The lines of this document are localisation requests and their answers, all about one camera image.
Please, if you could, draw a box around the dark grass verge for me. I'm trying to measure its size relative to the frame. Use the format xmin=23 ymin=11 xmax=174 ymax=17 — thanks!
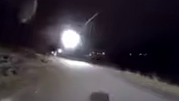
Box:
xmin=111 ymin=67 xmax=179 ymax=100

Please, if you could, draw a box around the grey asphalt path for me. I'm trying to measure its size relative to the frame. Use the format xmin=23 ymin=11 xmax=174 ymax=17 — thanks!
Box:
xmin=1 ymin=49 xmax=179 ymax=101

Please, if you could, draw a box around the street lamp on pole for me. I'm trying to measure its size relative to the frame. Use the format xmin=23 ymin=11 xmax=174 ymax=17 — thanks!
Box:
xmin=58 ymin=6 xmax=101 ymax=60

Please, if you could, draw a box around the grass verge with snow patches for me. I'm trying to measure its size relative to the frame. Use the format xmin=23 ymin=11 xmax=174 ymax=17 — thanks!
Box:
xmin=0 ymin=42 xmax=59 ymax=101

